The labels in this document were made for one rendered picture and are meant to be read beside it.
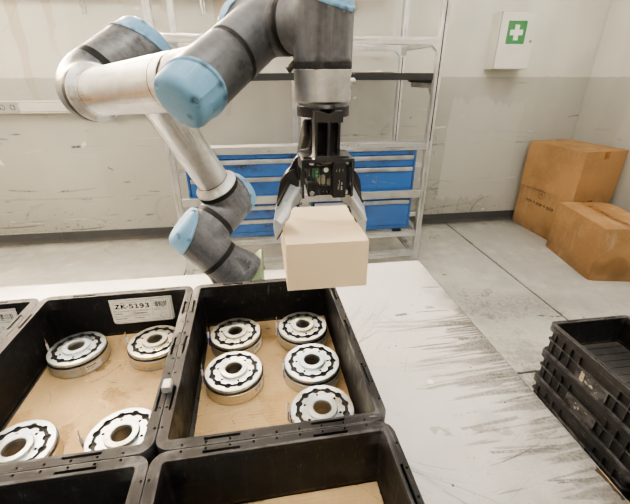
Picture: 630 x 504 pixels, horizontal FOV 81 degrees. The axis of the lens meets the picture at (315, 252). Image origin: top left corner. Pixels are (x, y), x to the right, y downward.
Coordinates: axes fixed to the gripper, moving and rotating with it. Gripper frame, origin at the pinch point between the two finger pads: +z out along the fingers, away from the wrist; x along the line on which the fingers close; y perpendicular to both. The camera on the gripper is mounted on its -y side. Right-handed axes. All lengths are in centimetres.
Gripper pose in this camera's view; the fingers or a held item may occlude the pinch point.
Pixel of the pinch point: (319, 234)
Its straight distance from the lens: 60.9
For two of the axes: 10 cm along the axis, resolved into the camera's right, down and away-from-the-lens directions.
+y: 1.4, 4.3, -8.9
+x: 9.9, -0.6, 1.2
